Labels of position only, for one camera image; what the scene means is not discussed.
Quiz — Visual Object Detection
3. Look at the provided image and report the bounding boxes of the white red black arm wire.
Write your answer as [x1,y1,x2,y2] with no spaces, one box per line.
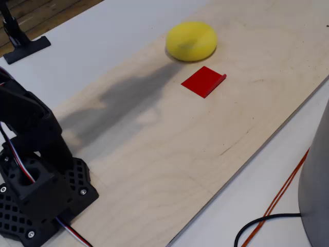
[0,121,36,184]

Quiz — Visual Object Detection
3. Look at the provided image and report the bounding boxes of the red square plate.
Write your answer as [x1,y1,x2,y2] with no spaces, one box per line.
[180,65,227,99]

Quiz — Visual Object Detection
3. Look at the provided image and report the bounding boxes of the black power cable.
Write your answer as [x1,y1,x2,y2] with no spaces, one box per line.
[233,213,302,247]

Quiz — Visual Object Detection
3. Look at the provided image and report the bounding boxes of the white red black base wire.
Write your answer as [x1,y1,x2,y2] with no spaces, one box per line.
[55,217,94,247]

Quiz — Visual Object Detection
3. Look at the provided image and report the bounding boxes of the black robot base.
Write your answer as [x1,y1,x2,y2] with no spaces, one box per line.
[0,144,100,247]

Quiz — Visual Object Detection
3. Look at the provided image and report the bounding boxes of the grey metal cylinder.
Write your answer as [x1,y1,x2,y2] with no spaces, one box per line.
[298,99,329,247]

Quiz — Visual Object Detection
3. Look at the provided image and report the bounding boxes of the yellow round sponge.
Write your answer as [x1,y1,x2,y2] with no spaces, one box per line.
[166,21,218,62]

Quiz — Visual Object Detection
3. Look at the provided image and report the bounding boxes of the thin orange cord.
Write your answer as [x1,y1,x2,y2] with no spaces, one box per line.
[241,148,310,247]

